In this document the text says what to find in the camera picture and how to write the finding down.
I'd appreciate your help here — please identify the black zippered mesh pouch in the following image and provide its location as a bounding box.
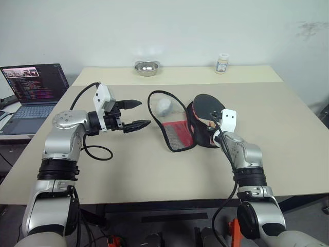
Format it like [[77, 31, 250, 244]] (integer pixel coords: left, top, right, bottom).
[[147, 90, 227, 153]]

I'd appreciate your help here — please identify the black handheld controller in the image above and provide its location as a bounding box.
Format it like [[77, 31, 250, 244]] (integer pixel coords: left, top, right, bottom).
[[0, 95, 20, 109]]

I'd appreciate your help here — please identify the small white lidded jar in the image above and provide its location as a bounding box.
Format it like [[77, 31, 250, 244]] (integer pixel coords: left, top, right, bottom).
[[214, 52, 230, 75]]

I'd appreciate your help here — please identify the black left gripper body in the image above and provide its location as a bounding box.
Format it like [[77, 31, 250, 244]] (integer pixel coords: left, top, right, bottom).
[[103, 102, 127, 132]]

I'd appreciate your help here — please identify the black table frame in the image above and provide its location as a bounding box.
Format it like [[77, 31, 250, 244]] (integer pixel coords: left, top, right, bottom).
[[77, 192, 329, 227]]

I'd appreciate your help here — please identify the stainless steel bowl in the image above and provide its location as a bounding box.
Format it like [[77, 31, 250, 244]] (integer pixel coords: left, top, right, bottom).
[[133, 60, 161, 77]]

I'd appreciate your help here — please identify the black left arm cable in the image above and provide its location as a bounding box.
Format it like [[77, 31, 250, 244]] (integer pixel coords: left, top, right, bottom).
[[70, 82, 114, 162]]

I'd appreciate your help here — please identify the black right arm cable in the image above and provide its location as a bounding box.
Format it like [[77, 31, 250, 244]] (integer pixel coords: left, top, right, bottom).
[[211, 115, 239, 247]]

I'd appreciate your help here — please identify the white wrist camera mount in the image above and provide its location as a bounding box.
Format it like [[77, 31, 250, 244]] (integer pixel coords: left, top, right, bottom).
[[219, 109, 237, 133], [92, 84, 118, 133]]

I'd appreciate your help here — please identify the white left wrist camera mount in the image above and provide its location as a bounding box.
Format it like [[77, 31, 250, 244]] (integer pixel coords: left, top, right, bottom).
[[92, 84, 118, 133]]

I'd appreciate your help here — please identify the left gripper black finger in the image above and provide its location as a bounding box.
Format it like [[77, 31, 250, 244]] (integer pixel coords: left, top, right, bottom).
[[122, 119, 152, 134], [117, 99, 143, 110]]

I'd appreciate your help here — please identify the orange black device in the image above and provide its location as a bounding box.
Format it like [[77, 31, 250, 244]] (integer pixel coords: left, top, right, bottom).
[[106, 235, 122, 247]]

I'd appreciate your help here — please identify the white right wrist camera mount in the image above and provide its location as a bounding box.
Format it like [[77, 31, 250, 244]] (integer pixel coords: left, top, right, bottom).
[[219, 109, 237, 133]]

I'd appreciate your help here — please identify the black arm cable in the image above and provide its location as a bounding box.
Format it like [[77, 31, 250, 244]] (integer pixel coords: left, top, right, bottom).
[[70, 82, 114, 162], [211, 115, 239, 247]]

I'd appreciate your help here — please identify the red plastic part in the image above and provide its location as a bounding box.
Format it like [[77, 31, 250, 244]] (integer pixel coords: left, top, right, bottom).
[[228, 218, 243, 247]]

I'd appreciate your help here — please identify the blue open laptop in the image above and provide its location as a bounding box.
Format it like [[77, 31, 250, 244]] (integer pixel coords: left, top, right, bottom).
[[0, 63, 70, 135]]

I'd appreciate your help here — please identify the crumpled white plastic wad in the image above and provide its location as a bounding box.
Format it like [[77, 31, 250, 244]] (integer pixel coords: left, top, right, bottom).
[[157, 97, 173, 117]]

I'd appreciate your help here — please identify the black flat base bar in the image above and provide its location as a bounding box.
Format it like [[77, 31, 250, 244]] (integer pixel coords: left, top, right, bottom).
[[141, 213, 209, 224]]

